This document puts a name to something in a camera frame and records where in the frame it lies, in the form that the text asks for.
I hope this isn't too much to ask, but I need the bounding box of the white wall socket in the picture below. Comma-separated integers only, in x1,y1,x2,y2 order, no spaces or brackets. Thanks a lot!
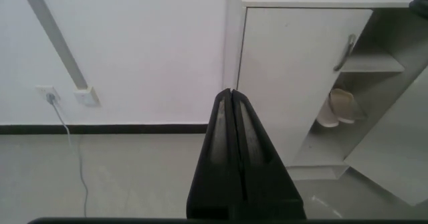
35,85,62,104

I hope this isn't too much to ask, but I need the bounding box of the white cable duct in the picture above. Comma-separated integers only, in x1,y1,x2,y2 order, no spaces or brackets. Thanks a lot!
17,0,89,90

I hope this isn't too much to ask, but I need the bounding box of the white junction box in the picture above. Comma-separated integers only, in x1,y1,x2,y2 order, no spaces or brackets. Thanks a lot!
73,86,101,107

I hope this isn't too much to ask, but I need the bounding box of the white cabinet door with handle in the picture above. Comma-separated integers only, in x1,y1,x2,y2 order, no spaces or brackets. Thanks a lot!
236,7,374,167

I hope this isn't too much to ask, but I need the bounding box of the dark object on cabinet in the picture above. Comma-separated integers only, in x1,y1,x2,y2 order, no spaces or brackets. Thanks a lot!
408,0,428,20

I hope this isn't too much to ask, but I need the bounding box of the grey power cable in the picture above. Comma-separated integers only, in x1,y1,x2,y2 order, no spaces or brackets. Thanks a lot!
46,93,89,218

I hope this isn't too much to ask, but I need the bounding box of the white slipper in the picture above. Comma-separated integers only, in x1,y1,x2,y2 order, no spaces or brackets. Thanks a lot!
316,97,340,128

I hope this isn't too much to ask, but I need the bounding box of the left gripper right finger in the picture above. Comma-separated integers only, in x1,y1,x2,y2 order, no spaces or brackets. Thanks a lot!
230,88,307,221

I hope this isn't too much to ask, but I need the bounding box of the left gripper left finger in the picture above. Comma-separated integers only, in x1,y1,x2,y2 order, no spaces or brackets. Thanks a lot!
185,88,247,220

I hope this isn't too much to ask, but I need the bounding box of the white shoe cabinet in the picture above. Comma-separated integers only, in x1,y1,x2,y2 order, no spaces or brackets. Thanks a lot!
221,0,428,181

